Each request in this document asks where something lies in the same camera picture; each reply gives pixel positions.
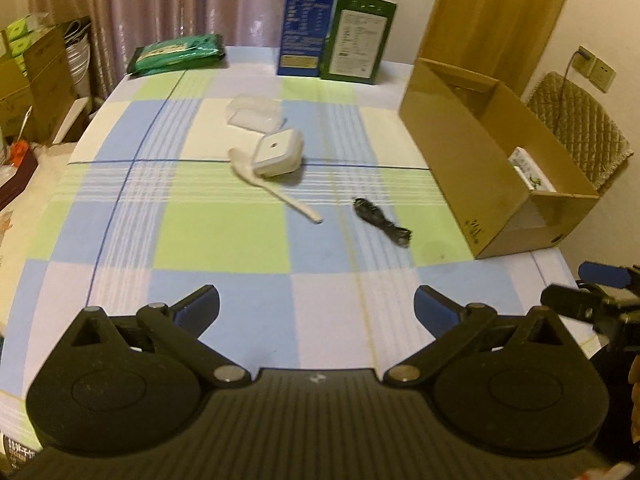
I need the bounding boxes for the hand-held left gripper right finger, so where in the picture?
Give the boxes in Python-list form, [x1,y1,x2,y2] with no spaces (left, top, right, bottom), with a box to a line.
[382,285,576,387]

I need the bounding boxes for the quilted chair cushion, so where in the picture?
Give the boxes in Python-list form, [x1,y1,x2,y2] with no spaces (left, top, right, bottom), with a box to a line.
[525,71,634,197]

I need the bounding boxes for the tall green box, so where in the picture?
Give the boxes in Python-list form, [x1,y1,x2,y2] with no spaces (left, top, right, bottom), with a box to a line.
[320,0,399,86]

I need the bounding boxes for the checked cloth desktop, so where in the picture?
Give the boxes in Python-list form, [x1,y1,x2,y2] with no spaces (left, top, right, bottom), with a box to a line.
[0,45,596,453]

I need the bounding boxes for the clear plastic container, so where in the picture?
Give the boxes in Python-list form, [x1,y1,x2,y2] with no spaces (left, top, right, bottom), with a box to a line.
[226,95,287,134]

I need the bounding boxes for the wooden door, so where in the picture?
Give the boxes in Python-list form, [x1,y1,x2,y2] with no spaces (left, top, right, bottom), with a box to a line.
[419,0,577,97]

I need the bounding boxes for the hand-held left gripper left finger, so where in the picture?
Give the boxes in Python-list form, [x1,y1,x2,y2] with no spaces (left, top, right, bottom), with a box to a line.
[67,284,252,388]

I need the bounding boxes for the pink curtain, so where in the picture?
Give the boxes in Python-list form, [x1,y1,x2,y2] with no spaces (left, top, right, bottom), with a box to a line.
[25,0,383,102]

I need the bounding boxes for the white flat board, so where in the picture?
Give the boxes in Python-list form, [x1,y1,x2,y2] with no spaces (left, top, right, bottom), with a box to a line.
[51,97,92,144]

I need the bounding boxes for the silver shopping bag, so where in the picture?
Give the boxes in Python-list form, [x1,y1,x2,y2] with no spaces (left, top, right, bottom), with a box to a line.
[62,16,94,99]

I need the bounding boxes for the green plastic packet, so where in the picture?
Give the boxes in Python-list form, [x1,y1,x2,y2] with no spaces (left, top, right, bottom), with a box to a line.
[127,34,227,77]

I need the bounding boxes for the tall blue box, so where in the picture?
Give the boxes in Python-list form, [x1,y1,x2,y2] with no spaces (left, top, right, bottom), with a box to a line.
[277,0,342,78]

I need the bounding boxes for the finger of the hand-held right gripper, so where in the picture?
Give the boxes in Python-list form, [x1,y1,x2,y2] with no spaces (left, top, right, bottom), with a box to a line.
[579,260,632,289]
[540,284,606,322]

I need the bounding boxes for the white square container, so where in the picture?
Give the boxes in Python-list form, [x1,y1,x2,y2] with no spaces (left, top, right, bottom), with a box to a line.
[250,128,305,179]

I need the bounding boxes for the black cable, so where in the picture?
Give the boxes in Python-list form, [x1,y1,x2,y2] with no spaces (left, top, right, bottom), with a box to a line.
[351,197,414,249]

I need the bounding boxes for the white plastic spoon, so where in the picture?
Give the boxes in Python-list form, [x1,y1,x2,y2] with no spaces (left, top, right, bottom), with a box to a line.
[228,147,325,225]

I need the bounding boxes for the light green packages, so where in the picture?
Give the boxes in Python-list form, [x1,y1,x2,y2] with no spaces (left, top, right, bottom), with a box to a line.
[0,16,48,57]

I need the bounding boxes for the wall socket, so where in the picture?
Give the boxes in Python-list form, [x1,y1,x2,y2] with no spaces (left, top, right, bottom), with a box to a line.
[571,45,617,94]

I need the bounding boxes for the large cardboard box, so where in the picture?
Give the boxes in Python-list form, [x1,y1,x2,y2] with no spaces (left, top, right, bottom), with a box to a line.
[398,57,601,260]

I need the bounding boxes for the brown cardboard box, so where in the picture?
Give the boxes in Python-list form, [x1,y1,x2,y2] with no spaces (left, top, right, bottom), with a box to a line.
[0,25,80,145]

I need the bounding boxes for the dark red box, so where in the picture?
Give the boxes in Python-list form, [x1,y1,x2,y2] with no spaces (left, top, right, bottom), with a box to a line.
[0,152,39,212]

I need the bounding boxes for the long white medicine box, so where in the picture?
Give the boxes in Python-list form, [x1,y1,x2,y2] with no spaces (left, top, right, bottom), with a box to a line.
[508,147,557,194]

